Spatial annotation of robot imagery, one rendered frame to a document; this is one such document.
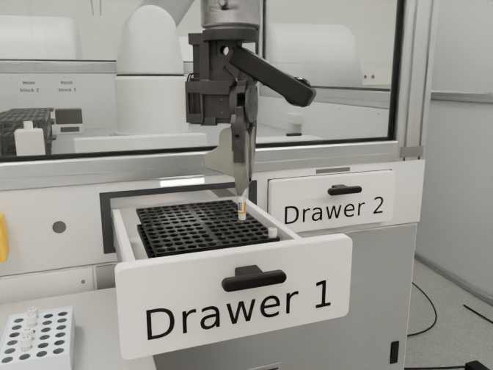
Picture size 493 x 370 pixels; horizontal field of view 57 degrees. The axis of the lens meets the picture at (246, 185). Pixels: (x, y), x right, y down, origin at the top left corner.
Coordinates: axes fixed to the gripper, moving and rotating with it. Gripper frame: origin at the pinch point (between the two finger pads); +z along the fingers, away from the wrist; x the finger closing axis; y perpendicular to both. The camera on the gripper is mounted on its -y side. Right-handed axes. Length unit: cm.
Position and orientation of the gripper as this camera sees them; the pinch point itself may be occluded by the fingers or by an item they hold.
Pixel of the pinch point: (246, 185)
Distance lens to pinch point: 61.8
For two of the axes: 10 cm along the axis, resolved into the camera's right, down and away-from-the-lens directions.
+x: -2.1, 2.2, -9.5
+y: -9.8, -0.5, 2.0
